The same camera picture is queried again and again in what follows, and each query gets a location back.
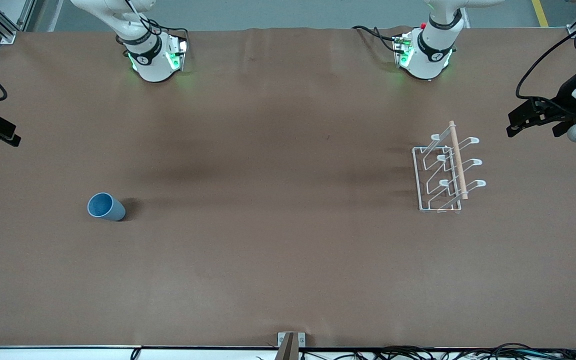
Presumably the black cable bundle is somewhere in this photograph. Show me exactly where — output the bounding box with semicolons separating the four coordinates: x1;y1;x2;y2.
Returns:
300;342;576;360

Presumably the black base cable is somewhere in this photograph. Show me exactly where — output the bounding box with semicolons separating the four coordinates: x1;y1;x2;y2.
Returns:
352;25;400;54

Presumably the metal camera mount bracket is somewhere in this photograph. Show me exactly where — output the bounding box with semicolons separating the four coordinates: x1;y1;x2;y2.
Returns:
277;331;307;360

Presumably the blue plastic cup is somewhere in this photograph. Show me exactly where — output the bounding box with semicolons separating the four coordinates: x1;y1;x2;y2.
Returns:
87;192;127;222

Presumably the white wire cup holder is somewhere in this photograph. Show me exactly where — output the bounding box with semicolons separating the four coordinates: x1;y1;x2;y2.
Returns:
411;121;487;214

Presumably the brown table cover sheet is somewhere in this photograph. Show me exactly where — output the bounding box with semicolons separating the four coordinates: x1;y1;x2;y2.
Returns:
0;26;576;349

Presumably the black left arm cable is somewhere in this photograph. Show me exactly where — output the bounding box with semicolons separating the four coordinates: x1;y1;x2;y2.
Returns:
515;22;576;101

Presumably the wooden rod of cup holder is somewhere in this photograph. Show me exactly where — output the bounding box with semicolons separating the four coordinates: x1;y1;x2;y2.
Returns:
448;120;469;201

